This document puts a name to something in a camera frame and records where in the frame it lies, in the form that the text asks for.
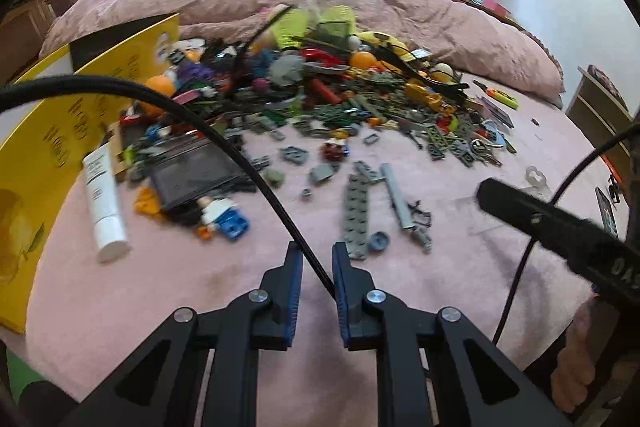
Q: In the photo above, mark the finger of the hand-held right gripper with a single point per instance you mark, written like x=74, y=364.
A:
x=520, y=207

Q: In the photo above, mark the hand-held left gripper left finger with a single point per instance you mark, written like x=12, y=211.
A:
x=295, y=292

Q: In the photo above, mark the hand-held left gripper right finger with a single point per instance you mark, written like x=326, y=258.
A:
x=340, y=297

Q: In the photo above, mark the person's right hand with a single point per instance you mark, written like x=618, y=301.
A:
x=575, y=357

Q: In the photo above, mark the white plastic clip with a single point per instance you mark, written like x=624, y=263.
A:
x=536, y=179

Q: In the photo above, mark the grey round brick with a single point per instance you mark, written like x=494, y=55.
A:
x=379, y=241

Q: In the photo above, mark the grey studded long plate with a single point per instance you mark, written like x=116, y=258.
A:
x=356, y=217

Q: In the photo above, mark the dark printed card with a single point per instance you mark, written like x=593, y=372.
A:
x=497, y=112

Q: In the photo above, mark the black toy fence piece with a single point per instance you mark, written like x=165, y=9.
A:
x=421, y=213

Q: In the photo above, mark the green yellow utility knife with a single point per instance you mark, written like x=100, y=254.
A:
x=502, y=99

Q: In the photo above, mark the white toy minifigure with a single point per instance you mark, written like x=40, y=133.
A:
x=220, y=209

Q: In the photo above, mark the grey long bar brick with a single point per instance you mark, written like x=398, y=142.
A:
x=397, y=197

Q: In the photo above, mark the wooden nightstand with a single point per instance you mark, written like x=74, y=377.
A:
x=597, y=117

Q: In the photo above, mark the dark red toy figure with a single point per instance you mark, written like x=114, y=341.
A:
x=334, y=151

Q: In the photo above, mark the dark transparent plastic lid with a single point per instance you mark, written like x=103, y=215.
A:
x=190, y=177

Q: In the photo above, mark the white ball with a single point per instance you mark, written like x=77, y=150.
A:
x=444, y=71

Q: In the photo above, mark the yellow toy brick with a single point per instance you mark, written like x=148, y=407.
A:
x=146, y=204

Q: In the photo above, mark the pile of toy bricks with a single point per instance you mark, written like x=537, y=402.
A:
x=350, y=107

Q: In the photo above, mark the white sunscreen tube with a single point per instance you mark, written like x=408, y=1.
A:
x=105, y=202

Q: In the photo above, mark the small orange ball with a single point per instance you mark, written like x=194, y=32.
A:
x=362, y=60

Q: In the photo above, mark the yellow black-spotted plush toy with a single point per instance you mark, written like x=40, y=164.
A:
x=382, y=41

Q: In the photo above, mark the brown wooden toy piece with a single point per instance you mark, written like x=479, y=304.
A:
x=117, y=149

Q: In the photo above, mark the large orange ball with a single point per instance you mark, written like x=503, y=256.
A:
x=160, y=86

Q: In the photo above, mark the yellow-green mesh toy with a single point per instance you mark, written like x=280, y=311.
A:
x=337, y=19
x=295, y=27

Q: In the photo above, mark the pink yellow plush toy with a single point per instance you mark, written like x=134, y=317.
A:
x=270, y=29

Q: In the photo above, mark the green floor mat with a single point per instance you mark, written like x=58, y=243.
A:
x=22, y=377

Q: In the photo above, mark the yellow cardboard box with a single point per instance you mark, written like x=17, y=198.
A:
x=30, y=157

